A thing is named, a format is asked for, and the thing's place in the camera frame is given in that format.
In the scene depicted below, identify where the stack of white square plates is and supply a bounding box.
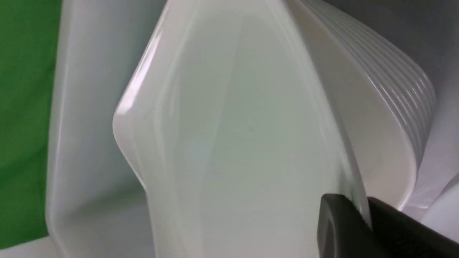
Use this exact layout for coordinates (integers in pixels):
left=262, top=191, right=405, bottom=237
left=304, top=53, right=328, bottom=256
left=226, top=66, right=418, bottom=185
left=285, top=0, right=436, bottom=210

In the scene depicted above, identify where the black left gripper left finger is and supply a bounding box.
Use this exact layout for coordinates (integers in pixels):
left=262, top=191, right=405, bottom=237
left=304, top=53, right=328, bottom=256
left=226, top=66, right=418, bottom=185
left=317, top=193, right=380, bottom=258

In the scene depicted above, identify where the large white plastic tub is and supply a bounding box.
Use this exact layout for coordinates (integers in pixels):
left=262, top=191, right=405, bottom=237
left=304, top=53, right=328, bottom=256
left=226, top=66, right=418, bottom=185
left=45, top=0, right=459, bottom=258

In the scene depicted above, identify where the large white square plate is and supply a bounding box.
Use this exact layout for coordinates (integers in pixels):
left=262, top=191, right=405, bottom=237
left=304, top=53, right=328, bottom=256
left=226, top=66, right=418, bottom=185
left=113, top=0, right=371, bottom=258

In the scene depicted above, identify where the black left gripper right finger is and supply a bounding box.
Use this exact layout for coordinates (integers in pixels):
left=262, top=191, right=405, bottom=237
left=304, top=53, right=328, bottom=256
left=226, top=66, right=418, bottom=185
left=368, top=197, right=459, bottom=258

